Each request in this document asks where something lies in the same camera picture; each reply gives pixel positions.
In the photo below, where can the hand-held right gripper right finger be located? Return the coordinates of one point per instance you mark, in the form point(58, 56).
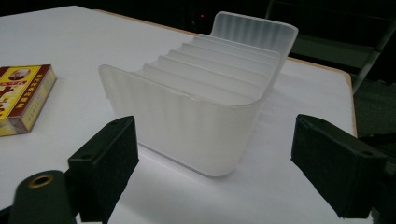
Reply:
point(336, 165)

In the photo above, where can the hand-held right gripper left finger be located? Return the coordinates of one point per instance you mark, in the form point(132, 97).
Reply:
point(104, 161)

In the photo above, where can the translucent white plastic divider box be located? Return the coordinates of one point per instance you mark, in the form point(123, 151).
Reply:
point(199, 124)

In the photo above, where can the yellow and red carton box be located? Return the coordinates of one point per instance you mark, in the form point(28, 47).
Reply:
point(21, 96)

